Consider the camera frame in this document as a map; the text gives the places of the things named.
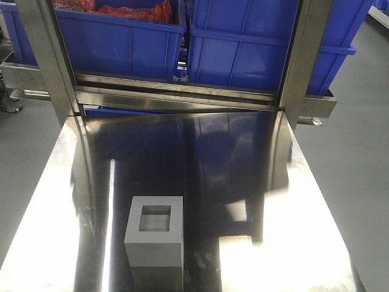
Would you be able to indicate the blue bin far left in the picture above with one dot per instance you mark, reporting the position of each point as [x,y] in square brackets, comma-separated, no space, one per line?
[20,43]

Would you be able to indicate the blue bin with red items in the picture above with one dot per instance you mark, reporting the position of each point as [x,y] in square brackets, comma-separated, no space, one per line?
[122,46]

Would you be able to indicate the red mesh bagged items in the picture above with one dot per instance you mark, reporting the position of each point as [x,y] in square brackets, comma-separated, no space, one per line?
[161,12]

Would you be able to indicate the blue plastic bin right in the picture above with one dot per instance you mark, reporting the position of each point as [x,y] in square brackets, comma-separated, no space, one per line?
[230,59]

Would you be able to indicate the stainless steel shelf frame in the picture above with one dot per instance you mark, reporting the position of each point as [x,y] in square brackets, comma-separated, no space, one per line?
[53,78]

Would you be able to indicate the gray hollow cube base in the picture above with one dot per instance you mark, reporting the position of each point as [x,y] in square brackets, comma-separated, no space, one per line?
[154,236]

